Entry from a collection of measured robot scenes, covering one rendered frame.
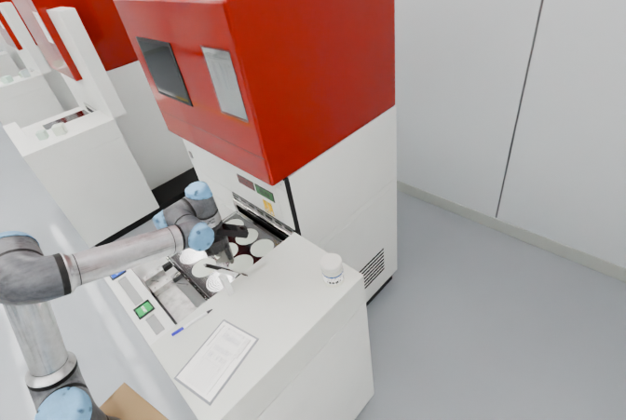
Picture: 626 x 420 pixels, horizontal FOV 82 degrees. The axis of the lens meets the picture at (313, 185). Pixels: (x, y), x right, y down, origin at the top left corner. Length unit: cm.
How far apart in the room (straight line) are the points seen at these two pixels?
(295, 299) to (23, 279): 72
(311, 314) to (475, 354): 126
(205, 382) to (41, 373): 41
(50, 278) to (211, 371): 50
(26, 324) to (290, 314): 68
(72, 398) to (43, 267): 39
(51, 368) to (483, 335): 195
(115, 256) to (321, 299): 62
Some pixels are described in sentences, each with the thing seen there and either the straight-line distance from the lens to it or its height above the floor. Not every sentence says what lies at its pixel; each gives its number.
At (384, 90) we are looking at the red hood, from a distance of 161.
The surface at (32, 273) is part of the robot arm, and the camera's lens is 96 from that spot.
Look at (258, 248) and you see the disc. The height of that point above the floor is 90.
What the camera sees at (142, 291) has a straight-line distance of 149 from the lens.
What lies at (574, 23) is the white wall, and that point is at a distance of 219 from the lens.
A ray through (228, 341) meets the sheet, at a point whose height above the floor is 97.
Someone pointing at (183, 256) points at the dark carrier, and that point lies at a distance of 162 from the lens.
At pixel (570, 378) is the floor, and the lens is 233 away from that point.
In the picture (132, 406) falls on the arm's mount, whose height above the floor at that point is 84.
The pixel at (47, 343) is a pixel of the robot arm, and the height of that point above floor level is 119.
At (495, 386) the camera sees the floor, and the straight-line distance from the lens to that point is 220.
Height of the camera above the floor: 194
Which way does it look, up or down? 36 degrees down
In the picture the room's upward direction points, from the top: 10 degrees counter-clockwise
